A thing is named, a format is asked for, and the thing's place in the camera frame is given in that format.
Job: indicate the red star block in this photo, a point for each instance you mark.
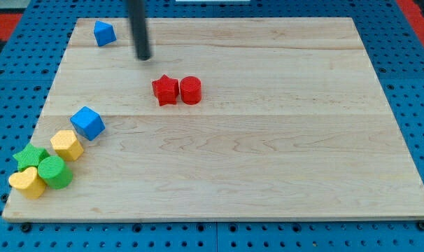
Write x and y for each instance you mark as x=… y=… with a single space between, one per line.
x=166 y=90

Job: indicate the green star block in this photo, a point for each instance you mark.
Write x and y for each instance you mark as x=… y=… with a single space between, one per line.
x=30 y=156

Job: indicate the light wooden board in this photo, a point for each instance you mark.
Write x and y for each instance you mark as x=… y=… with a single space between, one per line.
x=293 y=125

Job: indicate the red cylinder block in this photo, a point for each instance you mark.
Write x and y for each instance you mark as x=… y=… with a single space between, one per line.
x=191 y=90

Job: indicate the blue cube block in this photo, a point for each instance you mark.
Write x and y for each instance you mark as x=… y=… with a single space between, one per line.
x=87 y=123

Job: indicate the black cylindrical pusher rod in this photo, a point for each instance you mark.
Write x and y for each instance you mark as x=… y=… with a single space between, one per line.
x=137 y=19

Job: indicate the blue triangular prism block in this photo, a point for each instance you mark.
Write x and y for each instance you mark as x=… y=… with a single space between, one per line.
x=104 y=33

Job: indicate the yellow hexagon block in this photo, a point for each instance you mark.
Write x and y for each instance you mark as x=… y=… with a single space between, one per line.
x=66 y=144

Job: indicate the green cylinder block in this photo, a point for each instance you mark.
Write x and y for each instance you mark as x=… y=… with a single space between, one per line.
x=55 y=173

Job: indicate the yellow heart block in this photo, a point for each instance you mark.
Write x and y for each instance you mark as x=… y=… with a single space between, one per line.
x=28 y=183

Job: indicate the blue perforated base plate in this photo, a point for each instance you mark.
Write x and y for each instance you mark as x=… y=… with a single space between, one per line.
x=29 y=62

